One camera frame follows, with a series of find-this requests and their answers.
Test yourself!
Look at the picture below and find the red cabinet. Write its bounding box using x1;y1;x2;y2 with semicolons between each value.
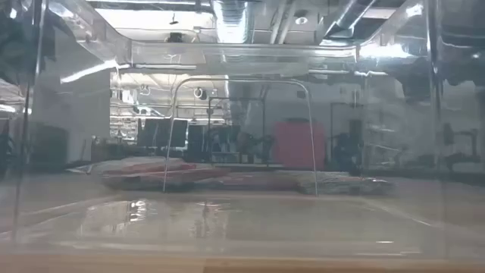
273;119;327;171

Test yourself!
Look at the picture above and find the black computer monitor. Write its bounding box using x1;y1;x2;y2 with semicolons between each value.
161;119;189;149
138;118;161;149

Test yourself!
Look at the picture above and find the clear plastic basket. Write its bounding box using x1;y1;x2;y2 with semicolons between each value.
0;0;485;273

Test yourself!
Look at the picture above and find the ribbed silver ceiling duct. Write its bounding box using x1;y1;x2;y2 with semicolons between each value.
212;0;250;43

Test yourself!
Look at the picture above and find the smooth silver ceiling duct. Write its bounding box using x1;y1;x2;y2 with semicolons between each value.
321;0;380;39

